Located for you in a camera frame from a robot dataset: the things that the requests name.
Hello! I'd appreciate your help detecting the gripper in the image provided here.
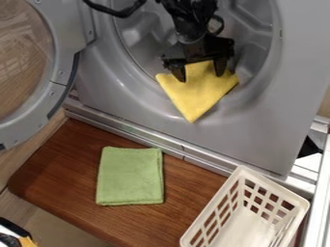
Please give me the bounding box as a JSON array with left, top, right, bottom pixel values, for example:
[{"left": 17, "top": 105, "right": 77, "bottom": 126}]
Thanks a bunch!
[{"left": 160, "top": 32, "right": 237, "bottom": 83}]

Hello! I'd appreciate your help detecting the yellow cloth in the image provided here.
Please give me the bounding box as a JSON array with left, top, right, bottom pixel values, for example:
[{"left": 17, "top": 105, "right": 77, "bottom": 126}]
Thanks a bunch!
[{"left": 154, "top": 59, "right": 240, "bottom": 124}]

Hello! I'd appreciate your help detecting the washing machine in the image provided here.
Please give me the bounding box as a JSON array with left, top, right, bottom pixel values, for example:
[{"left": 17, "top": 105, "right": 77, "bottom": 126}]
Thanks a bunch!
[{"left": 0, "top": 0, "right": 330, "bottom": 177}]

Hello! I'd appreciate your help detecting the green cloth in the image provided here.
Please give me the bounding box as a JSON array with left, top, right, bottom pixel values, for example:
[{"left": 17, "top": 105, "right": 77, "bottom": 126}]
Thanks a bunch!
[{"left": 94, "top": 146, "right": 165, "bottom": 206}]

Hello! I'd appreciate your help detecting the white basket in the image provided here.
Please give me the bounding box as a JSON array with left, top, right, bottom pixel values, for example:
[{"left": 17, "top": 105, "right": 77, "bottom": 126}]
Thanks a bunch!
[{"left": 179, "top": 165, "right": 313, "bottom": 247}]

